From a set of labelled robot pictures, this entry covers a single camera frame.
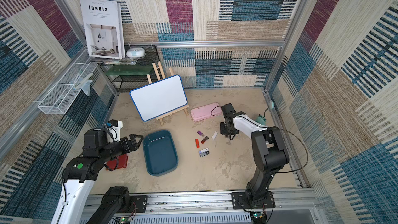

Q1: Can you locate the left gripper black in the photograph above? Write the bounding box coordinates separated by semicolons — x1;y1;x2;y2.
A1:
98;133;143;162

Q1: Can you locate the white usb flash drive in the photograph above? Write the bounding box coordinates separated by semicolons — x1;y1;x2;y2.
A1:
211;132;218;140

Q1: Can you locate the black silver swivel usb drive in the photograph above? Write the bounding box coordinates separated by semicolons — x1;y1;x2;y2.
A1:
200;150;209;157

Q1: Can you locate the lilac white usb drive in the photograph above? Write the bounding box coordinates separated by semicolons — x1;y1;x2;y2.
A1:
199;148;209;153

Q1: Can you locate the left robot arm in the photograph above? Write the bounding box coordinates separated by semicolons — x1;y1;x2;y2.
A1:
51;128;147;224

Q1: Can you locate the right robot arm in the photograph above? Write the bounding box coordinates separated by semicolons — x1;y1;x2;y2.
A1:
220;104;290;208

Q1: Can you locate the dark red swivel usb drive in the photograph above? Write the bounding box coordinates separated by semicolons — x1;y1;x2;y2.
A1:
201;136;209;144

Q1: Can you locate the teal plastic storage box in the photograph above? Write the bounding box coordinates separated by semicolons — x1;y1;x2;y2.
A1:
143;130;179;176

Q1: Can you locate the red usb flash drive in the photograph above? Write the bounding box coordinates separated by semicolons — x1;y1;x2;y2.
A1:
195;139;200;148

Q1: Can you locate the red leather wallet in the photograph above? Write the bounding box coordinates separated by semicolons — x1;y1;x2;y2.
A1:
105;154;128;171

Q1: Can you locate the pink pencil case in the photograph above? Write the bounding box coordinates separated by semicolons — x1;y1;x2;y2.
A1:
190;103;222;122

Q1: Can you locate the wooden easel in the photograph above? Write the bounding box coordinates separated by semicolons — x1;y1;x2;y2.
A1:
152;61;189;126

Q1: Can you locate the white round device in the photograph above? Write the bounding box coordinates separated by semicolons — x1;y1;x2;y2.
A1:
126;47;146;59

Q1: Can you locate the Inedia magazine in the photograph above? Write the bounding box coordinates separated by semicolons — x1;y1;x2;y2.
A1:
80;0;125;60

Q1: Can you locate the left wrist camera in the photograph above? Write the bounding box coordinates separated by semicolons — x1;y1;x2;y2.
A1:
105;119;123;143

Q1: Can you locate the white board blue frame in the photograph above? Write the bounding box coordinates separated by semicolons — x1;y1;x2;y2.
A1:
130;75;188;121

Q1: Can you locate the white wall plug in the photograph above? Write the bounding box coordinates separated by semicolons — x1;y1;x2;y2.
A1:
268;101;275;110

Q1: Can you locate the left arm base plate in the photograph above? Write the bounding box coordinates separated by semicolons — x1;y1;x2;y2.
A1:
124;195;148;214

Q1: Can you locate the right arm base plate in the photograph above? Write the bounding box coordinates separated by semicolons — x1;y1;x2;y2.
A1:
231;191;276;211

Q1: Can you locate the white wire basket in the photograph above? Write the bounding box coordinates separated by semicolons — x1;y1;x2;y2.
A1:
38;62;97;115

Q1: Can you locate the aluminium front rail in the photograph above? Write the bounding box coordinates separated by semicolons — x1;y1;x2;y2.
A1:
78;189;328;224

